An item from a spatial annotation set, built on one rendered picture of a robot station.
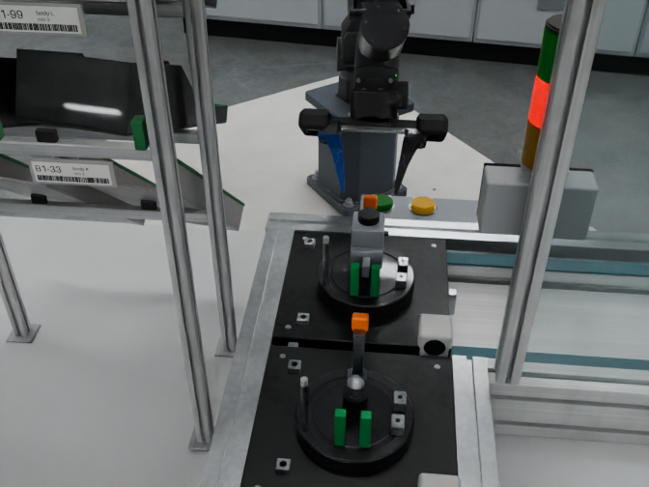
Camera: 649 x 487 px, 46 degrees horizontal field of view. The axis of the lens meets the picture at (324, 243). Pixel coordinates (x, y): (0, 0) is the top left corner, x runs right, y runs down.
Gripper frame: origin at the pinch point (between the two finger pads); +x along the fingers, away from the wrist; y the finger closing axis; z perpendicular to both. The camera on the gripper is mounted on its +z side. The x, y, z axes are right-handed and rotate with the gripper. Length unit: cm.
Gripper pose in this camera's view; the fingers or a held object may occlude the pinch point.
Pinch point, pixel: (370, 165)
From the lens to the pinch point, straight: 98.4
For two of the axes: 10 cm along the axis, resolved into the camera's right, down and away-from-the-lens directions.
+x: -0.6, 10.0, -0.2
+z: -0.9, -0.2, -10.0
